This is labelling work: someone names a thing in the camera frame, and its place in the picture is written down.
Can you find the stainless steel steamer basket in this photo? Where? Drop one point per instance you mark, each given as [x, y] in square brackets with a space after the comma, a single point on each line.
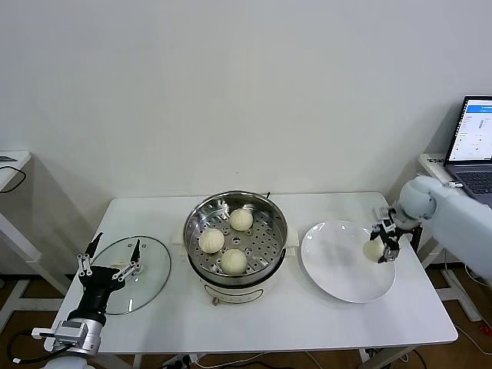
[235, 241]

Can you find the white round plate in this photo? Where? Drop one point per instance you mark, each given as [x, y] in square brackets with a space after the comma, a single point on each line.
[330, 265]

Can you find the white table leg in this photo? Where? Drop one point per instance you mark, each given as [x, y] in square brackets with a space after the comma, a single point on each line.
[137, 362]
[365, 358]

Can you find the small red floor object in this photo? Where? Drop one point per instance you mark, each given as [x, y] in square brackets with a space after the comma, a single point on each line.
[482, 330]

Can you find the white electric cooker base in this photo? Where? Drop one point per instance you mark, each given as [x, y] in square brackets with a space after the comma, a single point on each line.
[234, 290]

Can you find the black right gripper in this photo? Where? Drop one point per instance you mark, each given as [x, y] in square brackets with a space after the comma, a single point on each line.
[390, 236]

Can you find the white side desk with laptop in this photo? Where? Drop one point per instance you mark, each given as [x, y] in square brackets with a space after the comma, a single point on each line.
[432, 165]

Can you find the dark flat device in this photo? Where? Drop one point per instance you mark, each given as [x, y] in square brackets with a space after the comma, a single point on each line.
[5, 157]

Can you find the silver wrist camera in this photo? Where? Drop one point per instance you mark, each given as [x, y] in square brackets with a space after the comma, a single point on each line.
[384, 220]
[71, 331]

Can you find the open grey laptop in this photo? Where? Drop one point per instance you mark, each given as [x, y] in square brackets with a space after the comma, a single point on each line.
[473, 130]

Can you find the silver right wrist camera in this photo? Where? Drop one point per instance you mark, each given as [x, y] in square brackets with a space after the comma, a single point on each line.
[384, 220]

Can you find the white steamed baozi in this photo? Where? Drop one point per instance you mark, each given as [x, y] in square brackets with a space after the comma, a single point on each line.
[233, 261]
[211, 241]
[372, 251]
[241, 220]

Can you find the round glass lid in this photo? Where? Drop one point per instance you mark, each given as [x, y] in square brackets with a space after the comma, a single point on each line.
[153, 265]

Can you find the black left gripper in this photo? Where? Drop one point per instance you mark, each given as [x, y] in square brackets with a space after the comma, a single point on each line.
[98, 286]

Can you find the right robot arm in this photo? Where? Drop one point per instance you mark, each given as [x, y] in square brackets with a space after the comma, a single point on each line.
[461, 227]

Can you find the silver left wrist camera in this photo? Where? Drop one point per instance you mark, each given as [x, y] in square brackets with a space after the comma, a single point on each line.
[71, 331]

